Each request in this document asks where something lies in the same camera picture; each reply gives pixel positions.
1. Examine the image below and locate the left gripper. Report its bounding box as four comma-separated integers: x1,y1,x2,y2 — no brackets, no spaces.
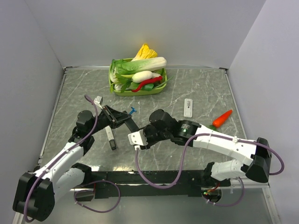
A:
89,105,132,135

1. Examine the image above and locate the white battery cover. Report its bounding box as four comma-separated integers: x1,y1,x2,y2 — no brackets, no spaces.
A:
184,98,193,118

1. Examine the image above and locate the black remote control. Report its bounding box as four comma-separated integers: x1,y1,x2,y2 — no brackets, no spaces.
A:
124,118,140,133

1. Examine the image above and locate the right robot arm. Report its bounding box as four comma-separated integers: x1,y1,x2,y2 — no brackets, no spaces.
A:
141,109,272,186

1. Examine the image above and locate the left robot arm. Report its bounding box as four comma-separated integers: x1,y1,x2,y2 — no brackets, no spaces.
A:
13,105,132,222

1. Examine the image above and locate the green parsley sprig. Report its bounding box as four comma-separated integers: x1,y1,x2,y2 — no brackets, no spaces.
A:
109,73,133,93

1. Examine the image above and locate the green plastic tray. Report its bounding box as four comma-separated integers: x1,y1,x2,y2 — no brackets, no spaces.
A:
112,58,167,97

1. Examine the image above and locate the white toy radish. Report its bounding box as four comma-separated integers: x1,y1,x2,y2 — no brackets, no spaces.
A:
131,71,161,83

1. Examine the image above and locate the long green napa cabbage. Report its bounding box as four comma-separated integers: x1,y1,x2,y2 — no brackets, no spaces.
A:
114,57,167,75

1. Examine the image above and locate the small green bok choy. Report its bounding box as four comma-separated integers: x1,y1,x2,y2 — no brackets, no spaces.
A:
109,59,124,83

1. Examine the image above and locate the red chili pepper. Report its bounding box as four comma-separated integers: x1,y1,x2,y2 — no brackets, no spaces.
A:
131,76,163,92

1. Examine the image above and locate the orange toy carrot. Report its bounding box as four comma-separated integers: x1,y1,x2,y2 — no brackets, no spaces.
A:
207,110,233,131

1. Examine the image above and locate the black base bar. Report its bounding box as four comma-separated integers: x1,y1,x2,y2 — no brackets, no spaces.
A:
64,169,232,199

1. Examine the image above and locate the yellow toy cabbage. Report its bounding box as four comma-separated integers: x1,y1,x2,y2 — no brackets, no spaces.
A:
132,43,157,61

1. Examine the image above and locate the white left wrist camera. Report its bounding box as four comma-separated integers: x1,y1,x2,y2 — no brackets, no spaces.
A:
93,96,103,109

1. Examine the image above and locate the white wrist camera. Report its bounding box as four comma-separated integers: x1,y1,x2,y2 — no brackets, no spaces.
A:
93,96,103,109
128,129,148,151

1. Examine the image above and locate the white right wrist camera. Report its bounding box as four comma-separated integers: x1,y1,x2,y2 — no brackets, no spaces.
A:
128,129,148,151

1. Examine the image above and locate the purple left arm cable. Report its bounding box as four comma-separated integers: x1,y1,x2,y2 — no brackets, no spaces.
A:
23,94,99,223

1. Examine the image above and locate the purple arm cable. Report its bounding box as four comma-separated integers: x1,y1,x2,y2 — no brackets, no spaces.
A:
23,94,99,223
135,133,285,189

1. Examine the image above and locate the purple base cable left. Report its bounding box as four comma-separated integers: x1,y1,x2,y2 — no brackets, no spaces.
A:
74,180,121,213

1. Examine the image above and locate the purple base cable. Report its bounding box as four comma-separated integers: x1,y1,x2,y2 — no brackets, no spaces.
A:
74,180,121,213
202,177,245,208

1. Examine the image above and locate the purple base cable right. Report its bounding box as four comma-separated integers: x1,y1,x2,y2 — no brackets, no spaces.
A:
202,177,245,208

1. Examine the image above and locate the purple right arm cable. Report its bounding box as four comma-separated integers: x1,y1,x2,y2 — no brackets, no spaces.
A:
135,133,285,189

